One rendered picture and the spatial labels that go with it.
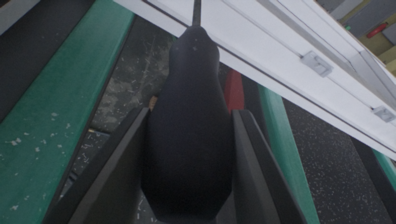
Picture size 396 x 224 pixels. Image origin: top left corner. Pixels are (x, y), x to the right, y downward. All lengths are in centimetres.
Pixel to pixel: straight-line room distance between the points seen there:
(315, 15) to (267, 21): 54
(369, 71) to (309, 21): 27
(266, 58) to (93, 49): 21
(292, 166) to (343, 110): 21
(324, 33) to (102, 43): 75
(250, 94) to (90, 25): 22
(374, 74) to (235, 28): 69
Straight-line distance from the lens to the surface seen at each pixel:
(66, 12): 22
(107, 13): 22
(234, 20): 25
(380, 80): 88
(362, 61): 94
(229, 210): 53
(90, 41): 18
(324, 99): 38
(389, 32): 837
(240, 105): 67
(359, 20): 948
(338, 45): 90
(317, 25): 82
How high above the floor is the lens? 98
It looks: 42 degrees down
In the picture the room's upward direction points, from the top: 46 degrees clockwise
